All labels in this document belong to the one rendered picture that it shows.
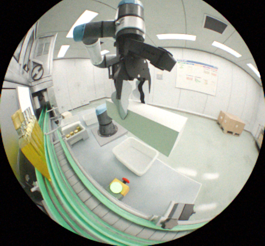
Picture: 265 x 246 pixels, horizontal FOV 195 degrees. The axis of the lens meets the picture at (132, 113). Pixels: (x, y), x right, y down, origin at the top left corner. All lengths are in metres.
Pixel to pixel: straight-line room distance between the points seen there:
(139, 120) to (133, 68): 0.11
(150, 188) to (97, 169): 0.29
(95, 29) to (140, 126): 0.33
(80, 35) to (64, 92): 3.90
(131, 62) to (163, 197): 0.50
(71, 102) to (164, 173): 4.24
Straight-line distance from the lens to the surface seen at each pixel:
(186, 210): 0.40
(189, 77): 3.48
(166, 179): 0.47
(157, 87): 3.57
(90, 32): 0.33
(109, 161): 0.51
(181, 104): 3.56
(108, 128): 0.63
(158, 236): 0.33
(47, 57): 1.47
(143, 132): 0.16
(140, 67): 0.19
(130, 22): 0.22
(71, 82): 4.25
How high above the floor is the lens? 1.17
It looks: 24 degrees down
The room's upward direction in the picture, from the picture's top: straight up
